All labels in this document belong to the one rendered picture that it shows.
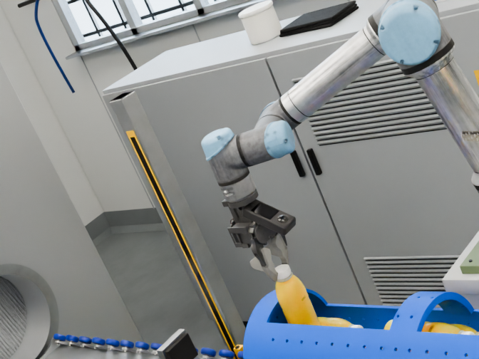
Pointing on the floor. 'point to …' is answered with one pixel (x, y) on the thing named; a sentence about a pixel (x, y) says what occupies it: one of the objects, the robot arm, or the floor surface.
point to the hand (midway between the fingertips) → (281, 271)
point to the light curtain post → (179, 217)
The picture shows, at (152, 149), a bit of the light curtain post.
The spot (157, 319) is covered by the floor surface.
